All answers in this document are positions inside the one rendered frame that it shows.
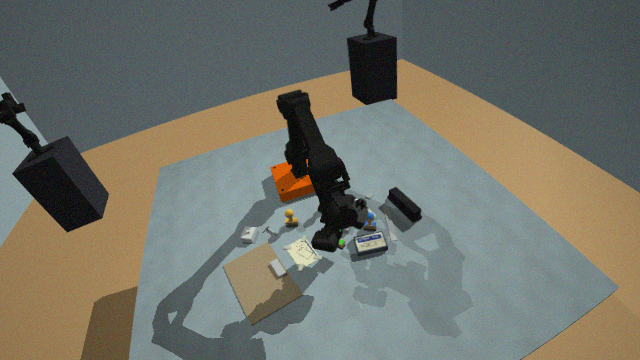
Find cream paper card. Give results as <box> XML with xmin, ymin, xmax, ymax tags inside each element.
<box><xmin>284</xmin><ymin>235</ymin><xmax>322</xmax><ymax>271</ymax></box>

